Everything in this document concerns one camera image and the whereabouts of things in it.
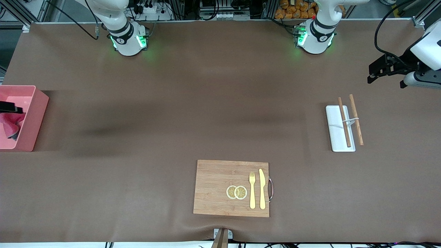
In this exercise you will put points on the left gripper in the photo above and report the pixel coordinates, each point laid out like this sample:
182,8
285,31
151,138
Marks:
403,63

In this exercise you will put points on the red cloth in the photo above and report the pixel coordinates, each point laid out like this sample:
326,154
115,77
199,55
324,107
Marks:
10,124

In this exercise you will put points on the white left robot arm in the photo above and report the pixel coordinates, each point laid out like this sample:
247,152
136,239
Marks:
315,38

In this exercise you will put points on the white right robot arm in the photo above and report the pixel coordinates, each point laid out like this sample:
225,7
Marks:
127,38

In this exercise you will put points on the pink plastic bin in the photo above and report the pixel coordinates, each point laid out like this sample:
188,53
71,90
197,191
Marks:
32,117

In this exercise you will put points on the white rectangular tray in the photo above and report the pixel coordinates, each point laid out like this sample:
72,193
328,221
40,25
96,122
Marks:
334,131

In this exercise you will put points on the orange snack bags pile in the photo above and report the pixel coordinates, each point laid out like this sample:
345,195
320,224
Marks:
293,8

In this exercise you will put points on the white power strip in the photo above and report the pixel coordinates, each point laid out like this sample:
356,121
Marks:
151,10

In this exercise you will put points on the white socket strip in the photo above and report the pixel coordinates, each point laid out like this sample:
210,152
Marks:
225,16

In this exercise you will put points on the yellow knife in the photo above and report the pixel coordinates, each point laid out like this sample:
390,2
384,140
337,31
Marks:
262,189

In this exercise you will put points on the yellow fork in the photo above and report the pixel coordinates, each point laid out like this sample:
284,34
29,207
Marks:
252,193

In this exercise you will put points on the brown table mat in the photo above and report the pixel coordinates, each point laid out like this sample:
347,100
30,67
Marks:
206,103

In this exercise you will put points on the lemon slice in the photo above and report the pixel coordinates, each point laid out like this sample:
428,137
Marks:
241,193
230,192

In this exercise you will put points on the wooden cutting board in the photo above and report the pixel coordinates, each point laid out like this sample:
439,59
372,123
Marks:
213,189

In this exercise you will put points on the aluminium frame profile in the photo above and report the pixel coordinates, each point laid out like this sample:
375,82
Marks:
44,10

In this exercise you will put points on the silver metal bracket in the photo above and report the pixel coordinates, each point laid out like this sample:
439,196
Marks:
230,234

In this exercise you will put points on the brown wooden post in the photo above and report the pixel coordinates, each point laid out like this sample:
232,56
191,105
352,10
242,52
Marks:
220,241

